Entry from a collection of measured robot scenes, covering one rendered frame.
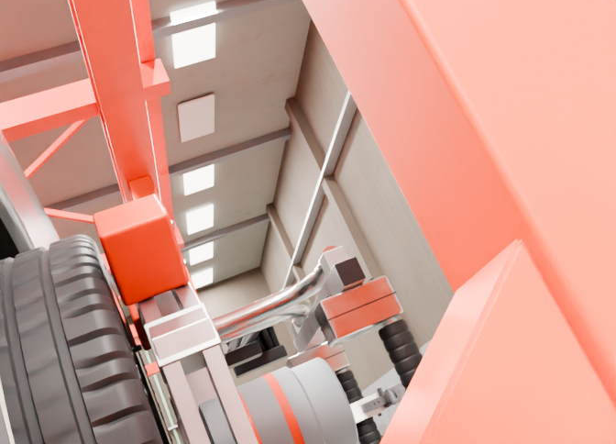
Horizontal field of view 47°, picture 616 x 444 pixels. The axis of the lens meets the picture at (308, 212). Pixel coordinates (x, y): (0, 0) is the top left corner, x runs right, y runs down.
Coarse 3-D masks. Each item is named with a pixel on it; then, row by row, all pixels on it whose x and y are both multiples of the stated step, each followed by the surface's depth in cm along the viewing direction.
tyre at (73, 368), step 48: (0, 288) 73; (48, 288) 73; (96, 288) 71; (0, 336) 67; (48, 336) 66; (96, 336) 67; (48, 384) 63; (96, 384) 63; (48, 432) 61; (96, 432) 61; (144, 432) 62
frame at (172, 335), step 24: (144, 312) 75; (192, 312) 73; (168, 336) 71; (192, 336) 71; (216, 336) 71; (168, 360) 70; (192, 360) 71; (216, 360) 70; (168, 384) 69; (216, 384) 69; (192, 408) 68; (240, 408) 69; (192, 432) 67; (240, 432) 68
